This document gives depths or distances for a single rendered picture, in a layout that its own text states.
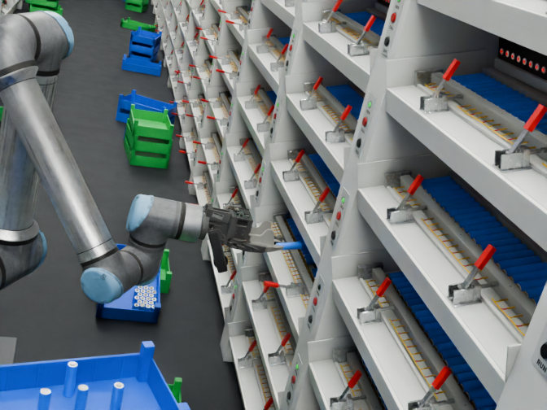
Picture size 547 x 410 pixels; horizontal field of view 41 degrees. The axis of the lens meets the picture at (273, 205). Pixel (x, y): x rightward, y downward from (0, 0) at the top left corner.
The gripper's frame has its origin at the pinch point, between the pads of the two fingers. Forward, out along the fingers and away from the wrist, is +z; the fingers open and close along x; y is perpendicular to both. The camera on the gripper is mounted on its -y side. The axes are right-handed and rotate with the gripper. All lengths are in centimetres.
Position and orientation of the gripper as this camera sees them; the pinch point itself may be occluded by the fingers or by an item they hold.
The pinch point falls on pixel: (276, 246)
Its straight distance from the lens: 183.5
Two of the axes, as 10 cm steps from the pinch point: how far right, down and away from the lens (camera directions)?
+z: 9.5, 1.9, 2.6
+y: 2.8, -9.0, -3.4
